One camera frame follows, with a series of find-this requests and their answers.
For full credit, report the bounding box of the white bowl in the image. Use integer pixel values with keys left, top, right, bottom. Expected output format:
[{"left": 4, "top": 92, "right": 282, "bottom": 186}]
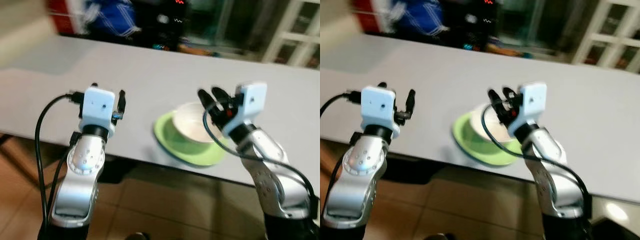
[
  {"left": 469, "top": 102, "right": 517, "bottom": 144},
  {"left": 171, "top": 102, "right": 224, "bottom": 145}
]

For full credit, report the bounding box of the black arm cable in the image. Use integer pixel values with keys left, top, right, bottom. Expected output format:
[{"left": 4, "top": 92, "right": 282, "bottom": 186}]
[
  {"left": 481, "top": 100, "right": 594, "bottom": 221},
  {"left": 34, "top": 91, "right": 86, "bottom": 236},
  {"left": 320, "top": 90, "right": 363, "bottom": 216},
  {"left": 202, "top": 102, "right": 321, "bottom": 221}
]

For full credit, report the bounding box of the green plate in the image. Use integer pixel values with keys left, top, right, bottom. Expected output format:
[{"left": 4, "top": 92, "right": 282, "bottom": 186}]
[
  {"left": 452, "top": 111, "right": 524, "bottom": 168},
  {"left": 153, "top": 111, "right": 229, "bottom": 168}
]

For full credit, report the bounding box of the blue white garment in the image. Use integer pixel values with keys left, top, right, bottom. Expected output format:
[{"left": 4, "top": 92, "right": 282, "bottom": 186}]
[
  {"left": 395, "top": 0, "right": 449, "bottom": 37},
  {"left": 82, "top": 0, "right": 142, "bottom": 39}
]

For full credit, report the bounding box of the black device with red lights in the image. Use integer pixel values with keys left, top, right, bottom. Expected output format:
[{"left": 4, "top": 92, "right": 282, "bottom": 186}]
[
  {"left": 135, "top": 0, "right": 194, "bottom": 51},
  {"left": 440, "top": 0, "right": 502, "bottom": 51}
]

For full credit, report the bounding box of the white framed glass door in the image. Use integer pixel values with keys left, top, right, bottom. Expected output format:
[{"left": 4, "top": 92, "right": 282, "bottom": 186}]
[
  {"left": 572, "top": 0, "right": 640, "bottom": 74},
  {"left": 262, "top": 0, "right": 321, "bottom": 69}
]

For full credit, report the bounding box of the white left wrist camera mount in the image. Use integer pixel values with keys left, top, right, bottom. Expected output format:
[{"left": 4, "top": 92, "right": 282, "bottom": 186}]
[
  {"left": 359, "top": 85, "right": 402, "bottom": 139},
  {"left": 78, "top": 85, "right": 117, "bottom": 137}
]

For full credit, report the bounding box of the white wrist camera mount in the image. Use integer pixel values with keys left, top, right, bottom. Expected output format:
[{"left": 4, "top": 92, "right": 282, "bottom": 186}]
[
  {"left": 359, "top": 85, "right": 402, "bottom": 139},
  {"left": 222, "top": 82, "right": 268, "bottom": 139},
  {"left": 507, "top": 82, "right": 548, "bottom": 139},
  {"left": 78, "top": 85, "right": 117, "bottom": 137}
]

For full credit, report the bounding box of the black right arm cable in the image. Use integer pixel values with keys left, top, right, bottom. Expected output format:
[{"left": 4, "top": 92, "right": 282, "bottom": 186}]
[
  {"left": 202, "top": 102, "right": 321, "bottom": 221},
  {"left": 481, "top": 100, "right": 594, "bottom": 221}
]

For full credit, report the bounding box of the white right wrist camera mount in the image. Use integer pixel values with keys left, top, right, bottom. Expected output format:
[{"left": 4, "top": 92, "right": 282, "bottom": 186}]
[
  {"left": 222, "top": 82, "right": 268, "bottom": 139},
  {"left": 507, "top": 82, "right": 548, "bottom": 139}
]

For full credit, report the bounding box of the red crate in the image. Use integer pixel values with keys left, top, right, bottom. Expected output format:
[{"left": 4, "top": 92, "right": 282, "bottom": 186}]
[
  {"left": 47, "top": 0, "right": 85, "bottom": 34},
  {"left": 350, "top": 0, "right": 397, "bottom": 32}
]

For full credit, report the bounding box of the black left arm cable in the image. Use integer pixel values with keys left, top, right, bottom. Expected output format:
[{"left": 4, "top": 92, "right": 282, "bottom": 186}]
[
  {"left": 320, "top": 90, "right": 363, "bottom": 216},
  {"left": 34, "top": 91, "right": 86, "bottom": 236}
]

